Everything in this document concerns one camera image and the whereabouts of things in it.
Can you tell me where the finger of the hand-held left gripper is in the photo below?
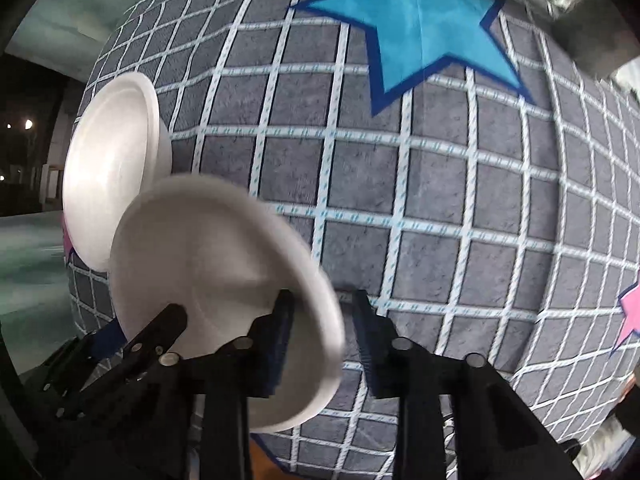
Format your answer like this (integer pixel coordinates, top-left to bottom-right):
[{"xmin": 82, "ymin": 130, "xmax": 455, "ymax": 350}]
[
  {"xmin": 50, "ymin": 303, "xmax": 188, "ymax": 418},
  {"xmin": 65, "ymin": 320, "xmax": 127, "ymax": 367}
]

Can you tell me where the small white bowl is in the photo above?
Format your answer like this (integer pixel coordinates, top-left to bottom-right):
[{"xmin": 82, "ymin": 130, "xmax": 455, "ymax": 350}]
[{"xmin": 62, "ymin": 71, "xmax": 173, "ymax": 273}]

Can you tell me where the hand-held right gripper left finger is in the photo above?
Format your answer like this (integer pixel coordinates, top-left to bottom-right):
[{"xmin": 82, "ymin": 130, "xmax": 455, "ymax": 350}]
[{"xmin": 125, "ymin": 289, "xmax": 296, "ymax": 480}]

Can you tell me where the white cushion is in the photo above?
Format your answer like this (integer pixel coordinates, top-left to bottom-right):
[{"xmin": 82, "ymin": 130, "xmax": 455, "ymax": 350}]
[{"xmin": 575, "ymin": 420, "xmax": 632, "ymax": 476}]

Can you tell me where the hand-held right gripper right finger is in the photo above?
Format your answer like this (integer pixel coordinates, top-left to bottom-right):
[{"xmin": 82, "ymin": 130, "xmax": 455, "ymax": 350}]
[{"xmin": 352, "ymin": 290, "xmax": 583, "ymax": 480}]

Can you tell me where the grey cylindrical cup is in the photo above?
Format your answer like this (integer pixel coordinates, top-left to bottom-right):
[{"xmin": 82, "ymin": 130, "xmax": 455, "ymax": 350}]
[{"xmin": 547, "ymin": 0, "xmax": 640, "ymax": 81}]

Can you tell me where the grey checked star tablecloth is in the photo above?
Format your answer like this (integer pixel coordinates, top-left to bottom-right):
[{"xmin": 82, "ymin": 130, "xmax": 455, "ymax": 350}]
[{"xmin": 62, "ymin": 0, "xmax": 640, "ymax": 476}]

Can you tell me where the large white bowl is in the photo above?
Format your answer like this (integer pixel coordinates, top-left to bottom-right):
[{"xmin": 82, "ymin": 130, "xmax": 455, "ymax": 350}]
[{"xmin": 109, "ymin": 174, "xmax": 346, "ymax": 433}]

